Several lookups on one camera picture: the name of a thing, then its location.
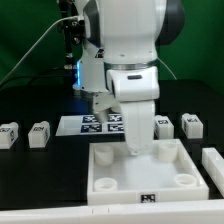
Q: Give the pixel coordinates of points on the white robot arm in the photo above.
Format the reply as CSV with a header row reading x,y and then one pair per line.
x,y
118,67

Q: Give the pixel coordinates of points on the black camera stand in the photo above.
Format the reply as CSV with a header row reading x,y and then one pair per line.
x,y
72,29

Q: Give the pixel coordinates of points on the white square tabletop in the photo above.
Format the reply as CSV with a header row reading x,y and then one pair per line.
x,y
162,174

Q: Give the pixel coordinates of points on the white tag sheet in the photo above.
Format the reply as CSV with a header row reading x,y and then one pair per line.
x,y
88,125

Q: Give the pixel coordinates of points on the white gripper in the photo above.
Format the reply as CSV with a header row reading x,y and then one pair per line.
x,y
129,86

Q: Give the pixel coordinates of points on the white obstacle right block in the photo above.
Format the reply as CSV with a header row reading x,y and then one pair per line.
x,y
213,163

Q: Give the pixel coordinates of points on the white front wall bar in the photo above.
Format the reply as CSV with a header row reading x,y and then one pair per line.
x,y
192,212

